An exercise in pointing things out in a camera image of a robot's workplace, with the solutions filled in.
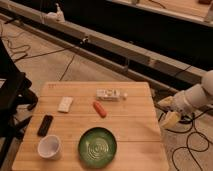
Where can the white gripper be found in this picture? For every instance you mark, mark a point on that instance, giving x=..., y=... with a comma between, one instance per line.
x=171, y=104

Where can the clear plastic bottle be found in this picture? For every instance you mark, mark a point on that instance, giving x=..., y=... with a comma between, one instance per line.
x=110, y=94

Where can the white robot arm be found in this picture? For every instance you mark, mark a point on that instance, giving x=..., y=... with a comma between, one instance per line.
x=187, y=101

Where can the green ceramic bowl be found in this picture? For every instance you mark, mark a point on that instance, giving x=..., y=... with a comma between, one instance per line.
x=97, y=147

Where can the orange red cylinder toy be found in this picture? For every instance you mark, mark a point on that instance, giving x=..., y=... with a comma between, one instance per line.
x=99, y=109

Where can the white rectangular sponge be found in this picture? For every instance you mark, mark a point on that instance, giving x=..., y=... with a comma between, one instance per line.
x=65, y=104

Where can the black remote control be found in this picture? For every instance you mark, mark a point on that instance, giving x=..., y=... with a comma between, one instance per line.
x=45, y=125

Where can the white cup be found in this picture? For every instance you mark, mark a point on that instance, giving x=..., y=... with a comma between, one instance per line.
x=49, y=147

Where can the black office chair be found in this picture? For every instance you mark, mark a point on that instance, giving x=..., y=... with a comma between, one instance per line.
x=14, y=91

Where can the white object on rail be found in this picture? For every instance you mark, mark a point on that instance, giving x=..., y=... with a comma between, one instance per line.
x=58, y=15

